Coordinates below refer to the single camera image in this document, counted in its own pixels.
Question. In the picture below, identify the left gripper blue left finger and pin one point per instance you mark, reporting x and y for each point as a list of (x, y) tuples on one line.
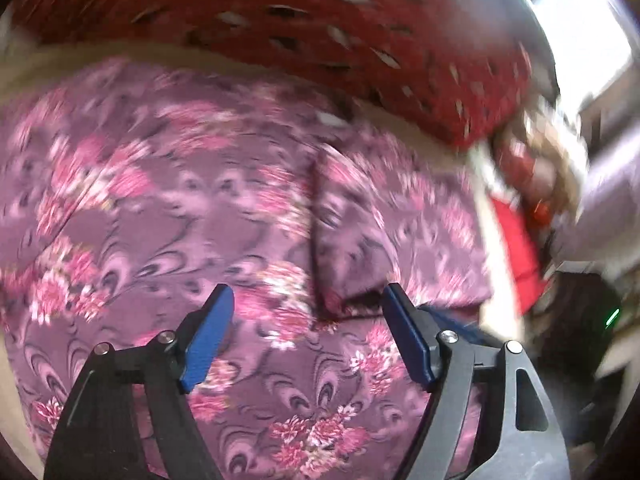
[(97, 435)]

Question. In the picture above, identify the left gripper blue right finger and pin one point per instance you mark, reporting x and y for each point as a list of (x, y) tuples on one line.
[(518, 436)]

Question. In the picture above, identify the purple floral cloth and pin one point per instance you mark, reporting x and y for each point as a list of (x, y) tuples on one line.
[(200, 219)]

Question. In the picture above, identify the red cloth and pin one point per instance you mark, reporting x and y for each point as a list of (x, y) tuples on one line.
[(522, 256)]

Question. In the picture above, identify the doll with blonde hair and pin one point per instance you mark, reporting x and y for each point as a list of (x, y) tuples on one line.
[(542, 156)]

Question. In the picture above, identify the beige bed sheet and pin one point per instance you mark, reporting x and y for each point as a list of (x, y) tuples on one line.
[(495, 259)]

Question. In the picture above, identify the red patterned pillow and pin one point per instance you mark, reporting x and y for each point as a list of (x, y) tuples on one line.
[(457, 68)]

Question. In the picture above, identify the window with metal frame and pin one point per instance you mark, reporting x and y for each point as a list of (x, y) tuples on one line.
[(590, 45)]

